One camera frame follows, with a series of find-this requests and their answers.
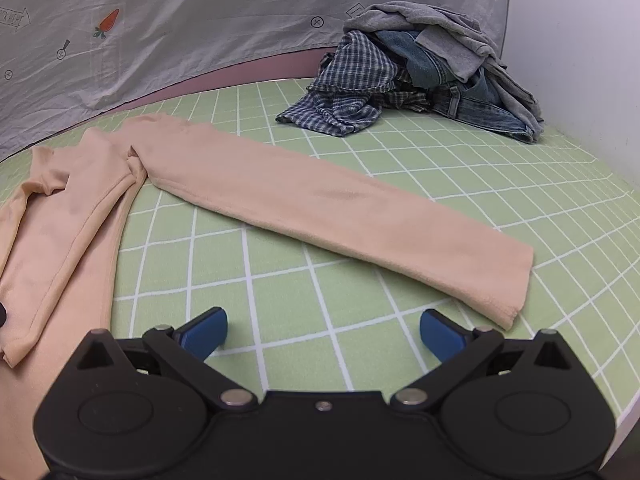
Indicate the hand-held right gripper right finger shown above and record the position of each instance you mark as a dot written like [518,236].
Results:
[440,334]

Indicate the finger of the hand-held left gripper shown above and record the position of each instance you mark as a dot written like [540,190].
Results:
[2,316]

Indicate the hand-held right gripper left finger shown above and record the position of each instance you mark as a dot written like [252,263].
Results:
[206,332]

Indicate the beige long-sleeve shirt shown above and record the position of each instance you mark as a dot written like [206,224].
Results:
[300,200]

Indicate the green checked mat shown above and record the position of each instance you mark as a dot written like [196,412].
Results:
[280,310]

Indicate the blue jeans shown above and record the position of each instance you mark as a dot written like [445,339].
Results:
[480,110]

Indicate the pink bed board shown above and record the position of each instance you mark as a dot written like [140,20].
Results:
[225,72]

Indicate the blue plaid shirt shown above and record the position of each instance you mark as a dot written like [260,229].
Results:
[350,75]

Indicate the grey t-shirt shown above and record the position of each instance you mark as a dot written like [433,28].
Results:
[450,40]

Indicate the grey carrot-print curtain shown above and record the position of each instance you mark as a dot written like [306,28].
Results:
[200,20]

